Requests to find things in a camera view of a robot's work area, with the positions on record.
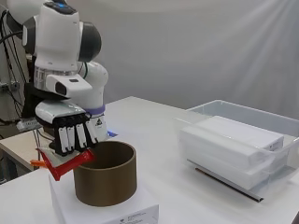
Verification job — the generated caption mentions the dark metal strip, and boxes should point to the dark metal strip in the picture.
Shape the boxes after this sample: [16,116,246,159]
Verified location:
[186,159,264,203]

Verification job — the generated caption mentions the clear plastic box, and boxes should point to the clear plastic box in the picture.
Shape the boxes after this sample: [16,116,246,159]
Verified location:
[173,99,299,196]

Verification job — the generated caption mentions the brown round tub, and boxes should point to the brown round tub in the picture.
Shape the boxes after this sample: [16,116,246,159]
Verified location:
[73,140,138,207]

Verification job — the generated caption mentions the white flat box with print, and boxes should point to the white flat box with print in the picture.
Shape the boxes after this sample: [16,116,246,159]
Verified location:
[48,174,160,224]

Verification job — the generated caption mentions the red book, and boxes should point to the red book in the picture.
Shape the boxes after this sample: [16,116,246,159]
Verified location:
[36,147,96,182]

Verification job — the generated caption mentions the white hanging sheet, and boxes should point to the white hanging sheet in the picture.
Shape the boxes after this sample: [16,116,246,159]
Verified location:
[66,0,299,120]

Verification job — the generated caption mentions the beige side table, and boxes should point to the beige side table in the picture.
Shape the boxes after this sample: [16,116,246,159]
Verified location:
[0,130,54,173]

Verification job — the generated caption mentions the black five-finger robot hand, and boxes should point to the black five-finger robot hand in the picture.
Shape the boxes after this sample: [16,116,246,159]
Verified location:
[49,112,99,157]

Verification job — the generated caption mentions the orange clamp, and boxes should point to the orange clamp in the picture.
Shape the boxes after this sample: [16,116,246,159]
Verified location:
[30,159,49,169]

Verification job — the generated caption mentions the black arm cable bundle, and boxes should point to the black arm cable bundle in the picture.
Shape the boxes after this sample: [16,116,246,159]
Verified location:
[0,8,27,120]

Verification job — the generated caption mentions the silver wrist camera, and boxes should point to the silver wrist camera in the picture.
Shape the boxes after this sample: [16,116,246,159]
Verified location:
[15,119,43,132]

